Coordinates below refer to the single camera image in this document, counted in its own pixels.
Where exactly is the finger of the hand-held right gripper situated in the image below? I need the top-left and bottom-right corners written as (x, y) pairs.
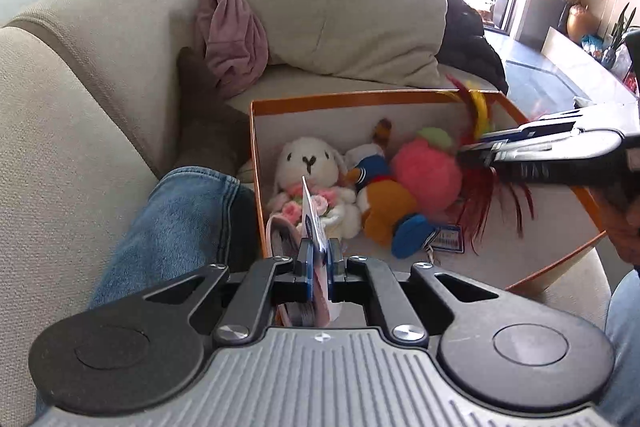
top-left (456, 132), bottom-right (627, 170)
top-left (477, 117), bottom-right (583, 144)

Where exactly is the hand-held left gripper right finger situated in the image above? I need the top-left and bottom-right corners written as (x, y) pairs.
top-left (327, 241), bottom-right (502, 348)

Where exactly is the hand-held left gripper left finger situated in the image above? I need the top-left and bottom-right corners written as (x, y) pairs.
top-left (142, 244), bottom-right (314, 349)

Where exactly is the red yellow feather toy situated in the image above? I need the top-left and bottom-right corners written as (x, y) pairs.
top-left (444, 74), bottom-right (537, 256)

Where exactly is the pink green fruit plush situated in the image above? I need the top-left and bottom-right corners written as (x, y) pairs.
top-left (390, 128), bottom-right (464, 216)

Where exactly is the duck plush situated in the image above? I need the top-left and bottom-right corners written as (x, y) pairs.
top-left (342, 118), bottom-right (437, 261)

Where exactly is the white bunny plush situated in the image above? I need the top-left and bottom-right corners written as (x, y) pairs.
top-left (267, 136), bottom-right (364, 241)

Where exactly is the orange cardboard box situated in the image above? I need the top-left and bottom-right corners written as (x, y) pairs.
top-left (248, 88), bottom-right (609, 294)

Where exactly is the person's right hand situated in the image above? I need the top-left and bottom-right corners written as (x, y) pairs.
top-left (592, 186), bottom-right (640, 269)

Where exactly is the low beige cabinet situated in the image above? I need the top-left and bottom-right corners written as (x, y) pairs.
top-left (541, 26), bottom-right (640, 108)

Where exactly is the copper vase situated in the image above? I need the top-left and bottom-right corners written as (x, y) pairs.
top-left (566, 4), bottom-right (599, 44)

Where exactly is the green potted plant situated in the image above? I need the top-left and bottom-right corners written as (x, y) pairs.
top-left (601, 3), bottom-right (639, 68)

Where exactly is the person's left leg in jeans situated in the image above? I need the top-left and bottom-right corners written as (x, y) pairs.
top-left (35, 166), bottom-right (262, 414)

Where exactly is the person's leg in jeans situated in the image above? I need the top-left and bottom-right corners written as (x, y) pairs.
top-left (35, 166), bottom-right (262, 414)
top-left (596, 268), bottom-right (640, 427)

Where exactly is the person's right leg in jeans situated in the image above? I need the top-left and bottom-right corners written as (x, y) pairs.
top-left (596, 268), bottom-right (640, 427)

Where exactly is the pink cloth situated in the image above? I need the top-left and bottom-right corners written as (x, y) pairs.
top-left (196, 0), bottom-right (271, 101)

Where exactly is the beige sofa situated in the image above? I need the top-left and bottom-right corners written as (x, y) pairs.
top-left (0, 0), bottom-right (614, 414)

